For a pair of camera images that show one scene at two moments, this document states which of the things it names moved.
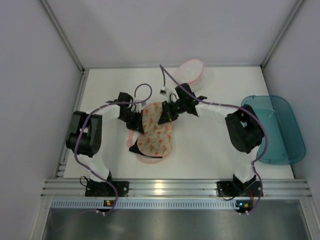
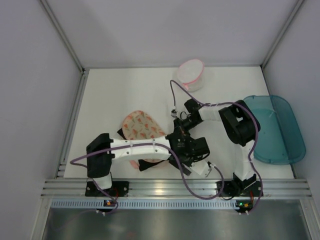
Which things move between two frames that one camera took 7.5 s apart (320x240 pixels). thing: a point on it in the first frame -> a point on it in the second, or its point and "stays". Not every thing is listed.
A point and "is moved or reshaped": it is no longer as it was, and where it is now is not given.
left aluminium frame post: [63, 36] stays
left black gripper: [136, 124] -> [180, 164]
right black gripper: [169, 111] -> [180, 123]
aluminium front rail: [75, 189] stays
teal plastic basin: [285, 144] stays
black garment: [134, 148] is moved or reshaped
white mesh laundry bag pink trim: [191, 71] stays
